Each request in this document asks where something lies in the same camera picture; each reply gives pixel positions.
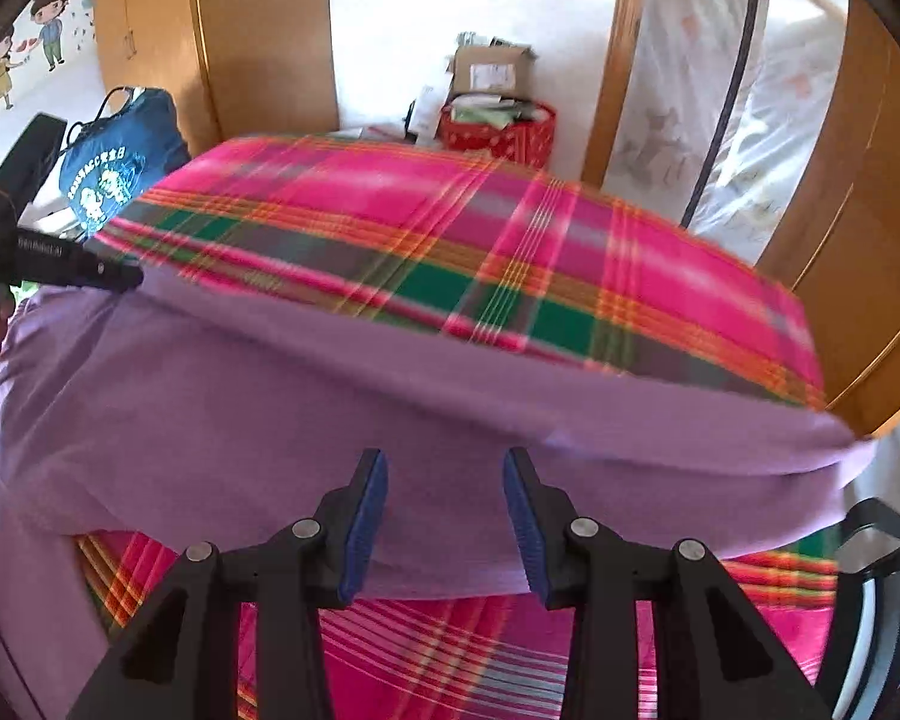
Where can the black net pole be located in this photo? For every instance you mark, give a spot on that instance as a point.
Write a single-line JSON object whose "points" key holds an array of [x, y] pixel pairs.
{"points": [[735, 67]]}

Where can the red basket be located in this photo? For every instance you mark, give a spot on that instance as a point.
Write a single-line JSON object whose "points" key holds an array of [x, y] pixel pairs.
{"points": [[510, 142]]}

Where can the plaid bed sheet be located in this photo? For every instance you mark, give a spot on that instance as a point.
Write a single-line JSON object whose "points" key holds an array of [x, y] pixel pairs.
{"points": [[420, 240]]}

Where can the cartoon couple wall sticker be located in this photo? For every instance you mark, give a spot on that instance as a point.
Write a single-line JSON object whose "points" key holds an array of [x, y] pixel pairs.
{"points": [[49, 22]]}

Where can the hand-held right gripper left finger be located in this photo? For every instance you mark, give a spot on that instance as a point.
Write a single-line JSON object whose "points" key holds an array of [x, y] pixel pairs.
{"points": [[364, 532]]}

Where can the purple sweater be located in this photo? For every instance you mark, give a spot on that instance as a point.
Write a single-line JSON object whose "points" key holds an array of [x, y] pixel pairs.
{"points": [[345, 405]]}

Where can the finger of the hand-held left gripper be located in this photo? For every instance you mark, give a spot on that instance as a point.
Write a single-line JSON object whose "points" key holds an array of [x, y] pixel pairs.
{"points": [[82, 270]]}

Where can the wooden door frame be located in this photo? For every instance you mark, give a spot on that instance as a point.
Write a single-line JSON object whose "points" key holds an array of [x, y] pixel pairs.
{"points": [[615, 52]]}

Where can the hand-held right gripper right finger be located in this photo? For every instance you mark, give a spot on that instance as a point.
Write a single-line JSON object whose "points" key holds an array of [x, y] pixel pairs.
{"points": [[525, 532]]}

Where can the wooden door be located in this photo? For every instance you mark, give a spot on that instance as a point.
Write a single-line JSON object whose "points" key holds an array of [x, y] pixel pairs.
{"points": [[870, 277]]}

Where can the cardboard box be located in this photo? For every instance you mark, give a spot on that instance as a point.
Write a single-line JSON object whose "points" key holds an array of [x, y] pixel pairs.
{"points": [[495, 75]]}

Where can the blue printed bag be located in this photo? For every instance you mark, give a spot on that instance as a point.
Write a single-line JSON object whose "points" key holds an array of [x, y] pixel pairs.
{"points": [[112, 180]]}

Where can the black chair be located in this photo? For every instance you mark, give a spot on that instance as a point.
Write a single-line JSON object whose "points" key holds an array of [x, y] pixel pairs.
{"points": [[851, 615]]}

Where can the wooden wardrobe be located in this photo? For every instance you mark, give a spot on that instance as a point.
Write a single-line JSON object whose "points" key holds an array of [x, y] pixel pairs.
{"points": [[255, 37]]}

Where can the white printed mosquito net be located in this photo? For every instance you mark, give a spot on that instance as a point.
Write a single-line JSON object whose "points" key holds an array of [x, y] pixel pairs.
{"points": [[667, 90]]}

